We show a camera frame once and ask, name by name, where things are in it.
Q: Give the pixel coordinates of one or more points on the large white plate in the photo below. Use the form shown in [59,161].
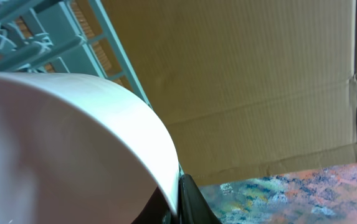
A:
[76,148]

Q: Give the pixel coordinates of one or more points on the grey dishwasher rack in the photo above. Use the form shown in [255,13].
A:
[47,36]

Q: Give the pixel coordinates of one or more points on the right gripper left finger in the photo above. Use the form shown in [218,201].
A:
[150,208]

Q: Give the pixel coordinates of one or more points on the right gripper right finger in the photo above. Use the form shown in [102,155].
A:
[192,205]

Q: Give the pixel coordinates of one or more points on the cardboard box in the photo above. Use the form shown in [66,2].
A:
[245,88]

